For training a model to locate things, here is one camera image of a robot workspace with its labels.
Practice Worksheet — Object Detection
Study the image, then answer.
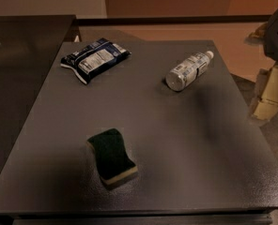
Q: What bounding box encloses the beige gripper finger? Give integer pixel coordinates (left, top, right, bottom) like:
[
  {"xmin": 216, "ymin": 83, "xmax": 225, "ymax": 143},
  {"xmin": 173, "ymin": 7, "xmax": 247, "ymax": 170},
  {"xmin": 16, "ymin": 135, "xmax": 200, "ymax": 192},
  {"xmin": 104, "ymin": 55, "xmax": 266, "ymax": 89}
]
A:
[
  {"xmin": 248, "ymin": 22, "xmax": 268, "ymax": 39},
  {"xmin": 250, "ymin": 62, "xmax": 278, "ymax": 121}
]

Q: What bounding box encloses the clear plastic water bottle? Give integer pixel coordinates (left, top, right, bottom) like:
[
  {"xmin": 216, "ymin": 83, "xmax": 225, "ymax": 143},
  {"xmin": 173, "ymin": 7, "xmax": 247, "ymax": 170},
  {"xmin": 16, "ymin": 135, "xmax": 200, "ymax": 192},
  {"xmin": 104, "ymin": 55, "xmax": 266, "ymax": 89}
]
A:
[{"xmin": 165, "ymin": 51, "xmax": 214, "ymax": 92}]

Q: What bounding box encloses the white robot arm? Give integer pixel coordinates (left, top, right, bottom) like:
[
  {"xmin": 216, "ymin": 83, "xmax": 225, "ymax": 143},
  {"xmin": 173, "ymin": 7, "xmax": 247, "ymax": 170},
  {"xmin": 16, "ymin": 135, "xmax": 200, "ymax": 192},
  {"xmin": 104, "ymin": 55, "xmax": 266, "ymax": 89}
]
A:
[{"xmin": 250, "ymin": 8, "xmax": 278, "ymax": 121}]

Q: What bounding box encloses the green and yellow sponge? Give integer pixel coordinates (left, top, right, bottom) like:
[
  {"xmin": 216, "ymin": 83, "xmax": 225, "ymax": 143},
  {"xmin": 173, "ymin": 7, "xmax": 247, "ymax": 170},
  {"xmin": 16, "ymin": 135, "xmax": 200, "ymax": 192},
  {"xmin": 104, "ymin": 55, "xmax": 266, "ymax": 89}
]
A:
[{"xmin": 87, "ymin": 128, "xmax": 138, "ymax": 186}]

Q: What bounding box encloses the dark blue snack packet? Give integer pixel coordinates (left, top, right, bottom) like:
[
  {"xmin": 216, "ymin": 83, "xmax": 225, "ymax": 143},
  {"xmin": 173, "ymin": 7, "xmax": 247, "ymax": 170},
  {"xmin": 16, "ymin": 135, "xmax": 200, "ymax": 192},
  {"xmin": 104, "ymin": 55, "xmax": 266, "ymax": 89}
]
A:
[{"xmin": 60, "ymin": 38, "xmax": 131, "ymax": 84}]

